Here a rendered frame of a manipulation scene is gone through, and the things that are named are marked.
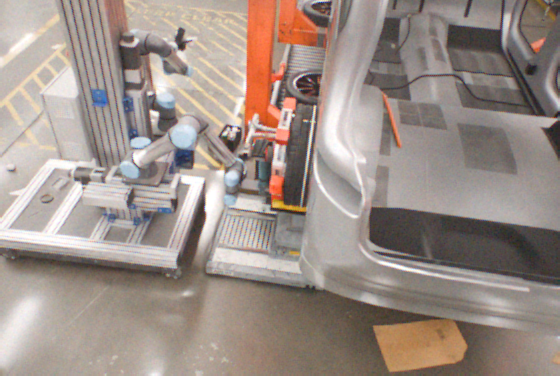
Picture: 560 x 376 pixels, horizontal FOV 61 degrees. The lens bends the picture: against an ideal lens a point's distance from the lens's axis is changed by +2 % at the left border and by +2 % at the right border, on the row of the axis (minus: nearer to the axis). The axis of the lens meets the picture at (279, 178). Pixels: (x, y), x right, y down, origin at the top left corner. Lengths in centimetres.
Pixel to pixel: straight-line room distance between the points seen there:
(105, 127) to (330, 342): 193
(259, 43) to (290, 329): 186
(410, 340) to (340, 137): 179
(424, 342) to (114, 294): 205
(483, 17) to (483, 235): 293
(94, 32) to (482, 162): 229
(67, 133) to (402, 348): 245
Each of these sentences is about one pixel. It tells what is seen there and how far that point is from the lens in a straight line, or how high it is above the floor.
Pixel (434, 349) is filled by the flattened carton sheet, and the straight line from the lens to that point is 332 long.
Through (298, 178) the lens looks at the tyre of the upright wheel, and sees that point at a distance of 273.
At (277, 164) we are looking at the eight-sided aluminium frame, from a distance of 275.
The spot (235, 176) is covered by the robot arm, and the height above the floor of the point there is 101.
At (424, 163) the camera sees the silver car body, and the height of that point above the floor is 101.
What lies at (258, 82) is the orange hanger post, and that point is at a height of 110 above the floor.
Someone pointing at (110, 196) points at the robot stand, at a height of 73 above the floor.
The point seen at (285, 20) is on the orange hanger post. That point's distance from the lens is 516.
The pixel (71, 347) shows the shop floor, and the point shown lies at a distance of 325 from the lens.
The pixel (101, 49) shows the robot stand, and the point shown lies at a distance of 274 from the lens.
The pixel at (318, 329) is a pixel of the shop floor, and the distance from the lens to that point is 320.
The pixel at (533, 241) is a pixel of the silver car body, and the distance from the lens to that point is 286.
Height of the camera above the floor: 269
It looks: 41 degrees down
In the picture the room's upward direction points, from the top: 5 degrees clockwise
